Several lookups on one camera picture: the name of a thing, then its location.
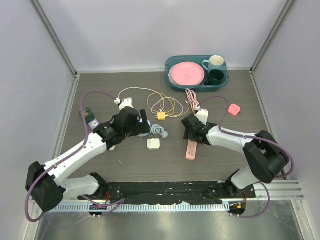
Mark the slotted cable duct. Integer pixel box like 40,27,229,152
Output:
50,201,230,213

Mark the teal plastic bin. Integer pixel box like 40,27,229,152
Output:
164,55,230,93

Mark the light blue mug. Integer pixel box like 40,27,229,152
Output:
202,55,225,72

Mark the dark green mug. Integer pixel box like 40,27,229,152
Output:
208,69,225,85

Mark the purple power strip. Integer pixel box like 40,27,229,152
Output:
88,118,100,130

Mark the yellow charger plug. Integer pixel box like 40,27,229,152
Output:
155,112,167,121

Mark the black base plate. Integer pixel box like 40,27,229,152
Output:
88,181,256,205

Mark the pink cord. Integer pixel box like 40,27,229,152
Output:
185,87,243,117

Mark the white square charger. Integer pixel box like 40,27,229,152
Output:
146,138,161,150

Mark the pink power strip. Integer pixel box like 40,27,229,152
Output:
185,140,198,161

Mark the pink plate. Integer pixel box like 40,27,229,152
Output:
169,62,205,86

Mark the blue coiled cord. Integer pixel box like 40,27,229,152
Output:
149,123,169,139

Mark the white charger cable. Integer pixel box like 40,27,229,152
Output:
117,86,185,117

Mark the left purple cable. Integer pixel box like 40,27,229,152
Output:
24,90,126,223

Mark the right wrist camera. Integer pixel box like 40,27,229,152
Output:
195,108,209,125

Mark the round blue power strip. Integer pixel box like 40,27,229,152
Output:
138,118,152,138

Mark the dark green cube socket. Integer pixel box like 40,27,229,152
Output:
82,107,95,124

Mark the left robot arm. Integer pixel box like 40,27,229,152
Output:
26,106,150,212

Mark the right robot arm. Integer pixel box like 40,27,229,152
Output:
181,114,292,198

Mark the yellow cable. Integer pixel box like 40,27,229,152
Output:
146,92,191,118

